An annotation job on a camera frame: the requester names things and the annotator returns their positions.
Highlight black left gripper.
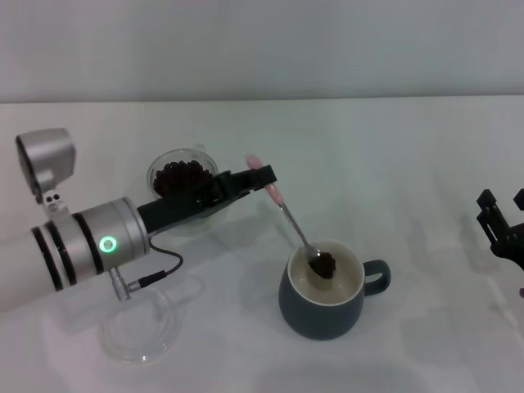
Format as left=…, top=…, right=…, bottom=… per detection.
left=137, top=163, right=278, bottom=239

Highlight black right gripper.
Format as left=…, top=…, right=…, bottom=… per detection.
left=476, top=187, right=524, bottom=272

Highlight pink handled metal spoon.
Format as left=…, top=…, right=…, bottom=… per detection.
left=245, top=154, right=339, bottom=280

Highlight few coffee beans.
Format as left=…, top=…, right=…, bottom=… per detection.
left=313, top=251, right=339, bottom=280

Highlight dark blue ceramic mug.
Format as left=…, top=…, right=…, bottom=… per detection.
left=278, top=239, right=392, bottom=341

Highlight coffee bean pile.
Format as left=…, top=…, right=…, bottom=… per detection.
left=153, top=160, right=214, bottom=197

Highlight clear glass cup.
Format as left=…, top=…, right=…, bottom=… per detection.
left=147, top=143, right=220, bottom=206

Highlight small clear glass dish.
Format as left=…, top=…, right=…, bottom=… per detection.
left=100, top=286, right=182, bottom=364

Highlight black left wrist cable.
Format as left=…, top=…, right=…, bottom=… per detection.
left=108, top=237, right=184, bottom=302

